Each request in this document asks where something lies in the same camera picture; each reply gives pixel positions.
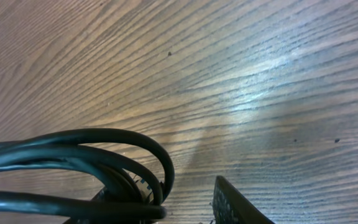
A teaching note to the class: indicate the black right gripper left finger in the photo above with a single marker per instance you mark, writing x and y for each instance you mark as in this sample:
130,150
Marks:
122,208

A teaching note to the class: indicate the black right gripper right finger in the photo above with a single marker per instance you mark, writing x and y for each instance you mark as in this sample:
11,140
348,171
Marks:
231,207

